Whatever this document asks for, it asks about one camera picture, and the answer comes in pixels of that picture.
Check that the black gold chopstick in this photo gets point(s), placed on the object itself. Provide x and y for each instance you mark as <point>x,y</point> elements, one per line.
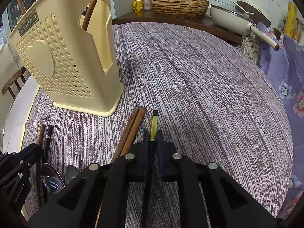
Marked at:
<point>151,153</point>
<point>47,143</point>

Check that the dark wooden counter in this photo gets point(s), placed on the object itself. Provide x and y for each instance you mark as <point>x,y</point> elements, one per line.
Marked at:
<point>204,24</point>

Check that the woven brown basin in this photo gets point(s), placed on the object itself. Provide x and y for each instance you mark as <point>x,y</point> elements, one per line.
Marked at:
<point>180,8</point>

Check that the purple floral cloth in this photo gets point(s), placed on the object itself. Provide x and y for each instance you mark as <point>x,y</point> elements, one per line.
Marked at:
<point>284,69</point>

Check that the brown wooden chopstick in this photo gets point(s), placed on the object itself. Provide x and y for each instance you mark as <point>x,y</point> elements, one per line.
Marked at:
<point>133,131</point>
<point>88,14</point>
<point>125,134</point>

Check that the purple striped tablecloth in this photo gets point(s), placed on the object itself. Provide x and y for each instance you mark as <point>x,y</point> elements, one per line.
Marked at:
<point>214,104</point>

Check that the cream pan with handle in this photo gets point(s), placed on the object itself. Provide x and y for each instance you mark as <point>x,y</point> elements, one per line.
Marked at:
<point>243,20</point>

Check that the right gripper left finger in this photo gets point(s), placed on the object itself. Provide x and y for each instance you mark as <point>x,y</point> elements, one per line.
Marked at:
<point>138,165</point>

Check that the steel spoon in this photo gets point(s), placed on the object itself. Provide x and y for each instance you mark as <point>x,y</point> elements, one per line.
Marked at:
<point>70,173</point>
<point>51,179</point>

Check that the yellow mug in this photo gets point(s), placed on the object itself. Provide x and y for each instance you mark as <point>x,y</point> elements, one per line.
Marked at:
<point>138,5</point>

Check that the cream plastic utensil holder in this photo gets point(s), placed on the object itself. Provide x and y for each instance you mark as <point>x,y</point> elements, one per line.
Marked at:
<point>76,68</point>

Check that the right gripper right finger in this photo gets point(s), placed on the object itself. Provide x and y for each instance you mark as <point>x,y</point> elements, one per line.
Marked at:
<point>167,166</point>

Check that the thin dark brown chopstick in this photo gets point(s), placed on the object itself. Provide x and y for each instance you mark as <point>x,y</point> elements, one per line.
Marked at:
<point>38,167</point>

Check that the wooden chair with cushion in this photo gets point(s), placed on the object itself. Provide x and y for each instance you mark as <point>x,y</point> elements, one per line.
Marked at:
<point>14,80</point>

